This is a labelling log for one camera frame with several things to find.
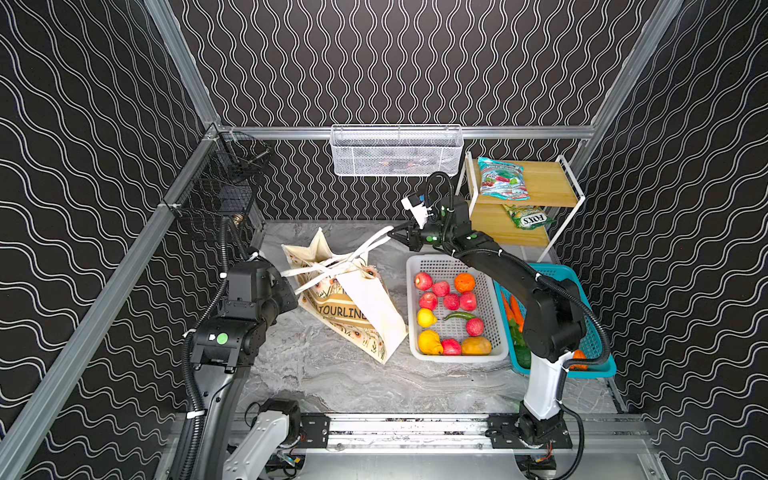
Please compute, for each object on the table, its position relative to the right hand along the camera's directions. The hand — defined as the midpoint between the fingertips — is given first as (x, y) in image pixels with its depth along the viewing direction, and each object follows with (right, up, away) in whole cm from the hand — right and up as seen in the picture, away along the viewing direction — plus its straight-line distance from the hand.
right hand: (395, 230), depth 85 cm
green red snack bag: (+29, +13, -4) cm, 32 cm away
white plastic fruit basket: (+28, -22, +3) cm, 36 cm away
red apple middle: (+15, -18, +10) cm, 25 cm away
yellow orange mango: (+22, -32, -3) cm, 39 cm away
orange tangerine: (+23, -16, +11) cm, 30 cm away
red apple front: (+15, -32, -3) cm, 36 cm away
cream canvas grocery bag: (-12, -17, -10) cm, 23 cm away
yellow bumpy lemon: (+9, -32, -2) cm, 33 cm away
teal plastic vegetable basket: (+54, -31, -3) cm, 62 cm away
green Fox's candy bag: (+44, +6, +12) cm, 46 cm away
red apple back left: (+9, -16, +12) cm, 22 cm away
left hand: (-26, -14, -18) cm, 34 cm away
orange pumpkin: (+49, -34, -5) cm, 60 cm away
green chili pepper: (+20, -26, +9) cm, 34 cm away
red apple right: (+23, -21, +7) cm, 32 cm away
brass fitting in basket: (-43, +3, -4) cm, 43 cm away
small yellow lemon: (+9, -26, +4) cm, 28 cm away
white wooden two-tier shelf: (+43, +10, +13) cm, 46 cm away
